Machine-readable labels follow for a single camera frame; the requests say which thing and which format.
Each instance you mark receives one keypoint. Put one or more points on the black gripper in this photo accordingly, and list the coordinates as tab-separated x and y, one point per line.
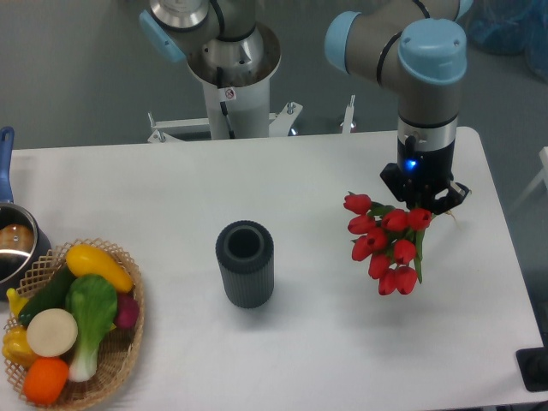
418	176

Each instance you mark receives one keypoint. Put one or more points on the red tulip bouquet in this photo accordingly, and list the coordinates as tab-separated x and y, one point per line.
391	239

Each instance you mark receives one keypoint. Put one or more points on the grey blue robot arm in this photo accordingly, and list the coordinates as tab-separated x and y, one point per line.
416	49

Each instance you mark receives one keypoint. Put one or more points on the white furniture leg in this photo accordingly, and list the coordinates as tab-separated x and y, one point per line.
539	179

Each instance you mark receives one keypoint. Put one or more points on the blue plastic bag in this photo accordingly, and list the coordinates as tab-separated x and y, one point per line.
511	28

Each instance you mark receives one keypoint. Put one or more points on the black device at edge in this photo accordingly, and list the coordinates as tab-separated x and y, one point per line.
532	363

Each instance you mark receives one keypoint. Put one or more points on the dark grey ribbed vase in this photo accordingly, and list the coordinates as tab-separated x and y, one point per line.
245	256

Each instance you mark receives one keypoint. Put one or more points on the purple radish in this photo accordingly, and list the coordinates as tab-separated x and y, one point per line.
128	311

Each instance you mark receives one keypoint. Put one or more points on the woven wicker basket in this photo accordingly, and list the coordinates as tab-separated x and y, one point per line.
117	353

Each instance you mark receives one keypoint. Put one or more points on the green bok choy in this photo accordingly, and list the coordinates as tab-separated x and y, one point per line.
92	301

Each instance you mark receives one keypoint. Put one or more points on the yellow squash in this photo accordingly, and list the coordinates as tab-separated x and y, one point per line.
84	259

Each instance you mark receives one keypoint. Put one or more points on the green cucumber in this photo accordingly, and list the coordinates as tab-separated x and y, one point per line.
52	295

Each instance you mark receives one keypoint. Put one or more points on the beige round slice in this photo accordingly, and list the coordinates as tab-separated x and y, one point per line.
52	333

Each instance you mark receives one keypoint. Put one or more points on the orange fruit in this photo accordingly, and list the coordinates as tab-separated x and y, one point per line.
45	380

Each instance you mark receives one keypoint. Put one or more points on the yellow banana tip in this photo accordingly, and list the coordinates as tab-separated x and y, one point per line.
16	301

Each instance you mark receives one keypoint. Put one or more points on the yellow bell pepper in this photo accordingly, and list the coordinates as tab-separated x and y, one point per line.
16	347

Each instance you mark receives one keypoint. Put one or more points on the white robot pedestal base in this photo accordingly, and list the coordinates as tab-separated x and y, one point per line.
236	84

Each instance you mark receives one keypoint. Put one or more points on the blue handled saucepan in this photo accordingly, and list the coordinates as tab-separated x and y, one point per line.
22	240

